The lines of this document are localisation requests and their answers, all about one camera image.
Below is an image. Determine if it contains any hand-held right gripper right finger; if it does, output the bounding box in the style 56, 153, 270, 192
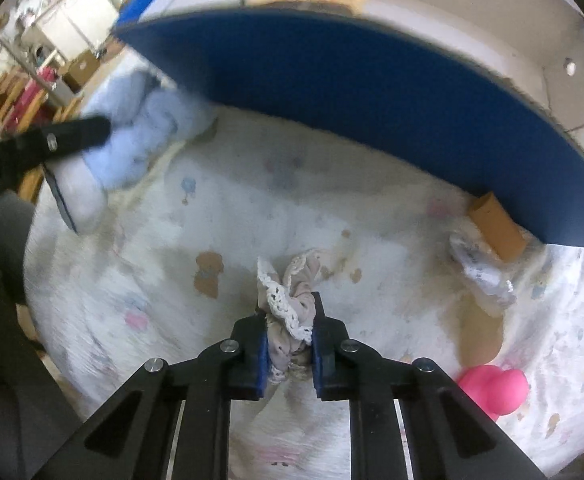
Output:
311, 291, 549, 480

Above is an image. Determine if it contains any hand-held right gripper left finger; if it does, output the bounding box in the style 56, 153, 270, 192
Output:
32, 313, 273, 480

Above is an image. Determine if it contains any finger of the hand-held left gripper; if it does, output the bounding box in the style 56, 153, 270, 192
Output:
43, 162, 80, 234
0, 116, 112, 196

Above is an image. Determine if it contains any light blue plush toy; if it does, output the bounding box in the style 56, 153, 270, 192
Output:
64, 69, 215, 233

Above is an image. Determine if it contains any beige lace-trimmed cloth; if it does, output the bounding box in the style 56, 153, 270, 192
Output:
256, 247, 323, 386

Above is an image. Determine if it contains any pink bag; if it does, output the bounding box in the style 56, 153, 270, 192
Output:
19, 66, 58, 113

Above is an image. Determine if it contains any small cardboard box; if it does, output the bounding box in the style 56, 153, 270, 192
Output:
60, 52, 101, 94

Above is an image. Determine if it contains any white shelf rack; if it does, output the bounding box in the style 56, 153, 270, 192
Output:
0, 0, 140, 68

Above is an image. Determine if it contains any white printed blanket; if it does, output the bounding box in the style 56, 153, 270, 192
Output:
22, 110, 584, 480

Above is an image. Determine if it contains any pink rubber toy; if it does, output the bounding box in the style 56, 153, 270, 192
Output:
456, 364, 531, 422

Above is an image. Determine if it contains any white crumpled cloth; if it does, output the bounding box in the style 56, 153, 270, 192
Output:
448, 230, 518, 311

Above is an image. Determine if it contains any brown cardboard tube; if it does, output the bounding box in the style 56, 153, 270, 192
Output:
467, 192, 529, 262

